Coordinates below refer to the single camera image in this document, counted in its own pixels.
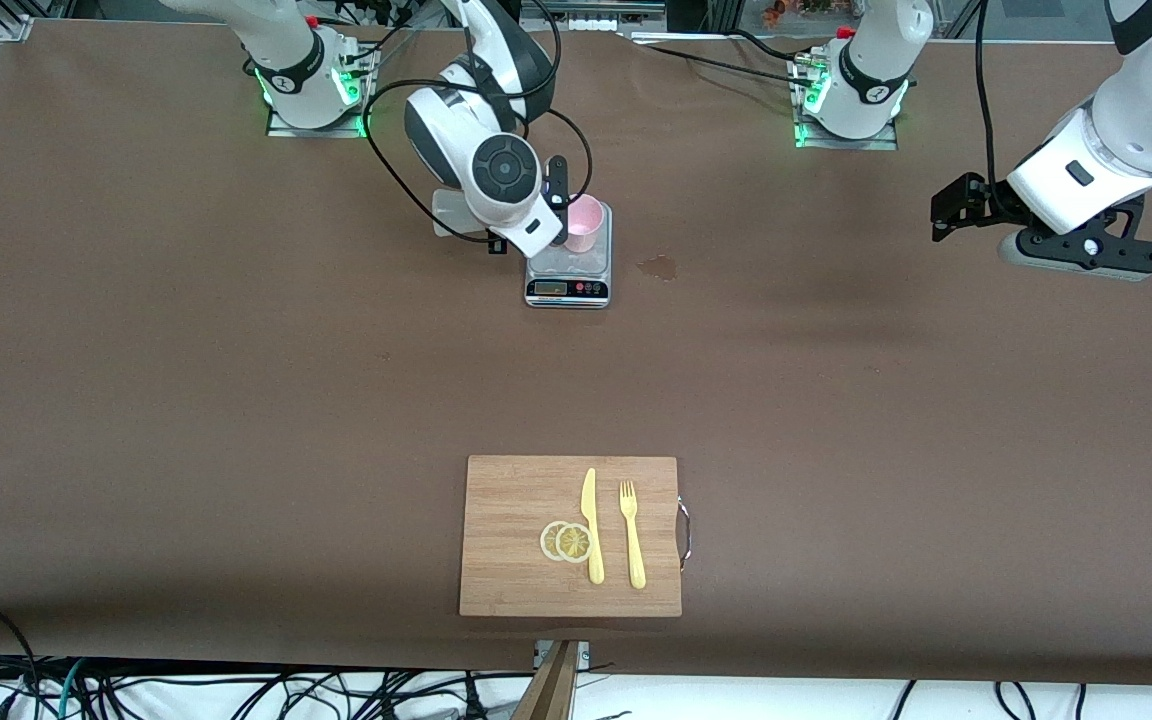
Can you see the pink plastic cup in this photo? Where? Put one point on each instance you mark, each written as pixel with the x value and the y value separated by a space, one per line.
pixel 588 225

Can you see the lemon slice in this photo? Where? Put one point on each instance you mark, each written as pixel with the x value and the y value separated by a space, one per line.
pixel 573 543

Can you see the small metal bracket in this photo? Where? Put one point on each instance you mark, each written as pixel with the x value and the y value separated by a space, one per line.
pixel 584 655

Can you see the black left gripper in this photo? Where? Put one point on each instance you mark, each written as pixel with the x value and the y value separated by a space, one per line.
pixel 982 203

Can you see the brown table cover sheet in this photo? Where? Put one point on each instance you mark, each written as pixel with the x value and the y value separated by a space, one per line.
pixel 236 450

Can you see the wooden beam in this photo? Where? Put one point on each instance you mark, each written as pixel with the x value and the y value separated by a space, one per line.
pixel 551 690

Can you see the yellow plastic knife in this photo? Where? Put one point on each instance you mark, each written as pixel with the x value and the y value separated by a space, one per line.
pixel 589 500

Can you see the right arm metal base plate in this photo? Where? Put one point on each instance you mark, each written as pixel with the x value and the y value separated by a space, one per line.
pixel 316 132

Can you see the white power strip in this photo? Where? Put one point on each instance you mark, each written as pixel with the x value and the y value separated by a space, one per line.
pixel 616 22

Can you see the brown liquid spill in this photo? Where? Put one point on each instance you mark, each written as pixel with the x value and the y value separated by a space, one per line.
pixel 658 267

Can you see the silver digital kitchen scale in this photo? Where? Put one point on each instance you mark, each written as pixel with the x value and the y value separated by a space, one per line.
pixel 576 290

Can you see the yellow plastic fork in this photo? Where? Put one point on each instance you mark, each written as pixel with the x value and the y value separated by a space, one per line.
pixel 635 550

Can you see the wooden cutting board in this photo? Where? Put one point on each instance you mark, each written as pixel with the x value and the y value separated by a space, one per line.
pixel 506 540

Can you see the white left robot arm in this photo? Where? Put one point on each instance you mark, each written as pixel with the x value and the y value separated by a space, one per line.
pixel 1136 120

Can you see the aluminium frame corner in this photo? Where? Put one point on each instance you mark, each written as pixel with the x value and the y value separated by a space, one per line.
pixel 14 28

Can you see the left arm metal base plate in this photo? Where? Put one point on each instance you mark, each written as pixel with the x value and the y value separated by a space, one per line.
pixel 846 144

